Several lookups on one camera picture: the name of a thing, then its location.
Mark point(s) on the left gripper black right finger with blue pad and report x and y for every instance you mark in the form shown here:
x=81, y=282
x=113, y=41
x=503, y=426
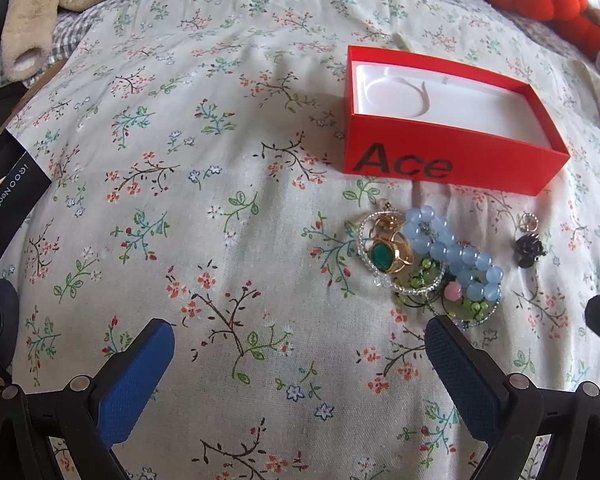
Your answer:
x=508, y=412

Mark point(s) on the floral bed quilt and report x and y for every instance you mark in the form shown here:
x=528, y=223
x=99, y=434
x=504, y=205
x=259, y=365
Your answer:
x=193, y=148

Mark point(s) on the black iQOO phone box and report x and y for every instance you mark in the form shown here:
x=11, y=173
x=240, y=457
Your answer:
x=22, y=184

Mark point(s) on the dark round device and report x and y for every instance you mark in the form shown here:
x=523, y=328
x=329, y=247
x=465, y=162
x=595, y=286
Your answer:
x=9, y=321

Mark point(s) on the orange plush pumpkin toy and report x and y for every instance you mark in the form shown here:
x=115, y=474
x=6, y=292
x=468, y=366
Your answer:
x=570, y=19

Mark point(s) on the red Ace box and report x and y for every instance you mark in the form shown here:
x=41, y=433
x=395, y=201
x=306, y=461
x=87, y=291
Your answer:
x=417, y=117

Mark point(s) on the small gold earring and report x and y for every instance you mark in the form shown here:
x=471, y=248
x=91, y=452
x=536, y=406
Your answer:
x=389, y=219

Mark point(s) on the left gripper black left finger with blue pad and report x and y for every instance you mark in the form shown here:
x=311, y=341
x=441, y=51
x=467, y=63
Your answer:
x=91, y=414

